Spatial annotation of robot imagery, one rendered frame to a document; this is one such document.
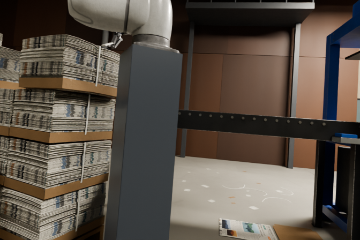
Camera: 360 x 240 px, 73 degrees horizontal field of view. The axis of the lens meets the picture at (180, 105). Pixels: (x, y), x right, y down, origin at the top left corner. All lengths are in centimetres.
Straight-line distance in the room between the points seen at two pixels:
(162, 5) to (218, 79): 381
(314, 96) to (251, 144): 140
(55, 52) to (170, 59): 49
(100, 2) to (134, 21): 13
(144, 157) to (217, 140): 384
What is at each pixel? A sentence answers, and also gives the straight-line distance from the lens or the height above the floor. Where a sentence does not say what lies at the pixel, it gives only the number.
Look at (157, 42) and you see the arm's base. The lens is 96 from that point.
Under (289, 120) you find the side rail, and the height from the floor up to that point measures 78.
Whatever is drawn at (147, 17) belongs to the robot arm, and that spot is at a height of 112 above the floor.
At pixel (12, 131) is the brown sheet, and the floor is 63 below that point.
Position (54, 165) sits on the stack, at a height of 51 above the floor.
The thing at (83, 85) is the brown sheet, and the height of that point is 86.
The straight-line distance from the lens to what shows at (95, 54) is 125.
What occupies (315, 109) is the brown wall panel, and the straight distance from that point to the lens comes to 499.
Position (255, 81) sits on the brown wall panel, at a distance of 478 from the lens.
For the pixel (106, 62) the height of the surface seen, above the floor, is 100.
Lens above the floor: 76
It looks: 3 degrees up
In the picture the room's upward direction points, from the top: 4 degrees clockwise
